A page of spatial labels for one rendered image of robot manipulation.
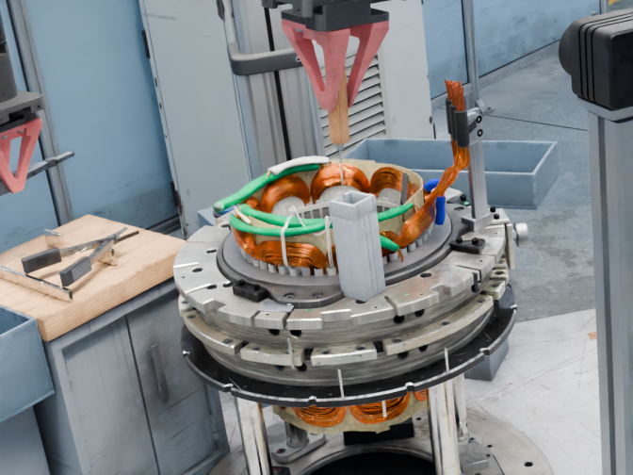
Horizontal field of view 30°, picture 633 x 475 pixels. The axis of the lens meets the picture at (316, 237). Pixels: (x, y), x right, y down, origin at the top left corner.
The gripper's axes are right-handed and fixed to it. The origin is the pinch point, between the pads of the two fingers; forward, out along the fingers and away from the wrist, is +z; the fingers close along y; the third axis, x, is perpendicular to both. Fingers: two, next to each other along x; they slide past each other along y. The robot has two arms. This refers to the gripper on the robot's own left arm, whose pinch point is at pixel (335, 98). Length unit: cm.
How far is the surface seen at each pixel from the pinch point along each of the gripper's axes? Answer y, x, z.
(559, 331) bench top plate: 51, 20, 45
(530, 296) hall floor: 172, 136, 118
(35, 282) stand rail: -15.6, 30.0, 22.5
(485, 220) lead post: 17.6, 0.1, 15.2
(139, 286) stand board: -6.3, 25.5, 24.0
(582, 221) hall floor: 221, 160, 114
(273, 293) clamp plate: -4.4, 3.7, 17.6
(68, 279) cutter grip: -14.0, 25.5, 21.1
